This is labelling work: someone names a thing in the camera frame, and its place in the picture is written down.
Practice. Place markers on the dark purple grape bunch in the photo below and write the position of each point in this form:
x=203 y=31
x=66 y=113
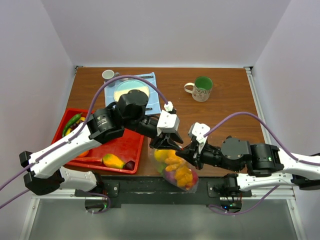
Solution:
x=76 y=124

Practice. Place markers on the yellow lemon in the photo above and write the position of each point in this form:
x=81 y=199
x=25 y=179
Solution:
x=161 y=155

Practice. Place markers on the dark red fig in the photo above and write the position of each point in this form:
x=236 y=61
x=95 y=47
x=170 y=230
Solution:
x=130 y=165

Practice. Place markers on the red plastic tray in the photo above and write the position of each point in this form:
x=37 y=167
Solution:
x=127 y=148

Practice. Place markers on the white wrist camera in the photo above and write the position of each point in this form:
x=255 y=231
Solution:
x=168 y=121
x=198 y=130

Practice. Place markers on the red chili pepper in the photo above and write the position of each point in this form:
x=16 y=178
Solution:
x=90 y=160

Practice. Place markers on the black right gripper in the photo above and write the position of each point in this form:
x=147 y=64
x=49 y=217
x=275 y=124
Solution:
x=194 y=158

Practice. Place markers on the green chili pepper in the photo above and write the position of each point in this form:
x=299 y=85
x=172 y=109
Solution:
x=72 y=121

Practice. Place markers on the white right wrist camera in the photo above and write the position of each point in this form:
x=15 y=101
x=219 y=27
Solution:
x=198 y=130

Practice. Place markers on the blue checked cloth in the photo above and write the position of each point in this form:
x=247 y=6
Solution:
x=153 y=99

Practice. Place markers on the orange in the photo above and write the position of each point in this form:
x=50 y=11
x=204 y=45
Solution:
x=83 y=154

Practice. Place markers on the cream and blue plate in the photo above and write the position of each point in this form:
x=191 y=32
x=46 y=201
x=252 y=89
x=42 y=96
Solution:
x=128 y=85

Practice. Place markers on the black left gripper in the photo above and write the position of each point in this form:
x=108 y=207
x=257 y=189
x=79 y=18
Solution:
x=168 y=140

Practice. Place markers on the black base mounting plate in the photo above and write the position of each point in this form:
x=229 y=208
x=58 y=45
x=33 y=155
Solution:
x=155 y=190

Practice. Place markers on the clear zip top bag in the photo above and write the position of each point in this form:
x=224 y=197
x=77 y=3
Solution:
x=156 y=163

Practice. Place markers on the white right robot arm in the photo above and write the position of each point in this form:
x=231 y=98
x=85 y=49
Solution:
x=254 y=165

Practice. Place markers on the yellow orange papaya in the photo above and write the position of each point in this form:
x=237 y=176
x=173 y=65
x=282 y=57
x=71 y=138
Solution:
x=112 y=161

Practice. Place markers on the green floral mug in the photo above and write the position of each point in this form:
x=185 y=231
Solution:
x=201 y=89

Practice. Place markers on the red apple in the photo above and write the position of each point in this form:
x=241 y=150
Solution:
x=195 y=179

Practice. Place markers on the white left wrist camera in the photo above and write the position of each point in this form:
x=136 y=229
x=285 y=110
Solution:
x=168 y=121

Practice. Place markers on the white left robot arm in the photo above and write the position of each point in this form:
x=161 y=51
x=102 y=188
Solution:
x=45 y=171

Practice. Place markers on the small grey mug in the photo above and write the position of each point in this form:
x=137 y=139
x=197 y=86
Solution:
x=109 y=74

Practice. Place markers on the purple onion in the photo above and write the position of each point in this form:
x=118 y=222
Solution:
x=169 y=176

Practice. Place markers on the metal spoon black handle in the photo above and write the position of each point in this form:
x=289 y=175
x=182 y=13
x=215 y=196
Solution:
x=142 y=76

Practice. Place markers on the green starfruit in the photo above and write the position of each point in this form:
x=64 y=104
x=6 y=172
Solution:
x=161 y=167

